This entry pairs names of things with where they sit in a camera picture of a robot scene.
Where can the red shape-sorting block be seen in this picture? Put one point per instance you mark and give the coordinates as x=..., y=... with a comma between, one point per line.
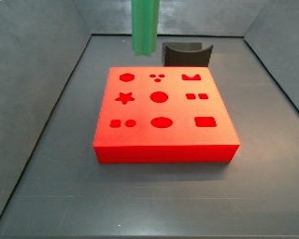
x=163, y=115

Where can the dark grey curved block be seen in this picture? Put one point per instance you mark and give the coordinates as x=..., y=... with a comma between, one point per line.
x=186, y=54

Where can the green star-shaped peg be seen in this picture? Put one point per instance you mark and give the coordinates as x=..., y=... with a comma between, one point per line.
x=145, y=26

